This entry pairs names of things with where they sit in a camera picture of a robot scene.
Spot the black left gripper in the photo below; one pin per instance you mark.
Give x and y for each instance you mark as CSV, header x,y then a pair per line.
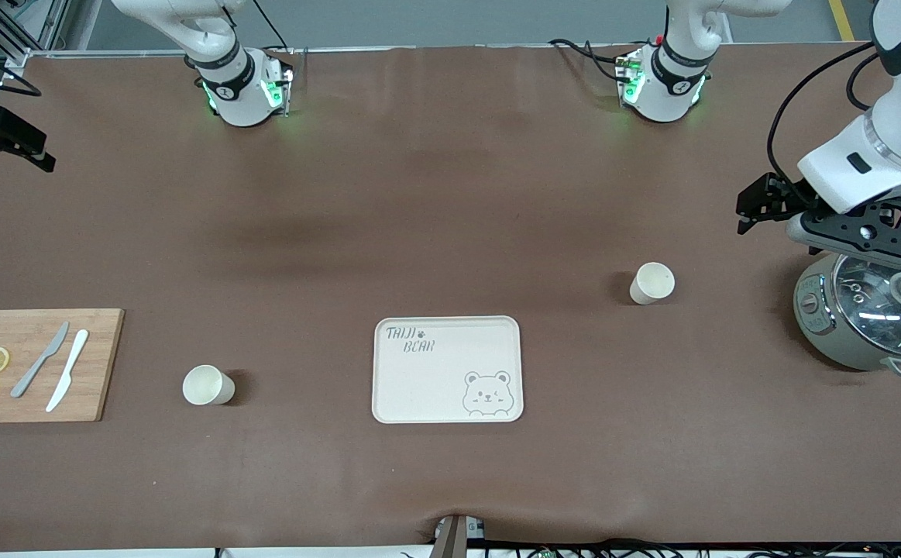
x,y
782,193

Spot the white plastic cup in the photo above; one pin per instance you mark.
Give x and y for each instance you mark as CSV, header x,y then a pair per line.
x,y
204,385
653,280

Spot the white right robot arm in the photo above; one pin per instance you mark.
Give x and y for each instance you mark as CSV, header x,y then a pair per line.
x,y
241,101

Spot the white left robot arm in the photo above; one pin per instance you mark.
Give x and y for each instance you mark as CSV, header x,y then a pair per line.
x,y
667,93

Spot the grey-green cooking pot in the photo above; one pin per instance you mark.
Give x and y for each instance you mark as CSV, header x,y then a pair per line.
x,y
822,333

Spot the glass pot lid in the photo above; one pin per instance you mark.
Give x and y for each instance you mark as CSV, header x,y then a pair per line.
x,y
876,306

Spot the grey plastic knife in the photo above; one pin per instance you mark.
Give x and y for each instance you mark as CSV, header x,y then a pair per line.
x,y
39,360

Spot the white plastic knife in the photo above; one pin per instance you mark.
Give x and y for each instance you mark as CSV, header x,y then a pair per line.
x,y
69,370

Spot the bamboo cutting board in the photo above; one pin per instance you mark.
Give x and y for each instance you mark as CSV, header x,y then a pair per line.
x,y
101,372

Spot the brown table cover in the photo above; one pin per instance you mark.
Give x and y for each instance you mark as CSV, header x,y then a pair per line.
x,y
450,194

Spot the cream tray with bear print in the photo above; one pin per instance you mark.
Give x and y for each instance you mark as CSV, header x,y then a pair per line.
x,y
427,387

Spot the aluminium frame with black bars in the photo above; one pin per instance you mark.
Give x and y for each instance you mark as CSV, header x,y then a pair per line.
x,y
12,48

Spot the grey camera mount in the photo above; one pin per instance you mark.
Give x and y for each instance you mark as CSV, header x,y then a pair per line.
x,y
454,536

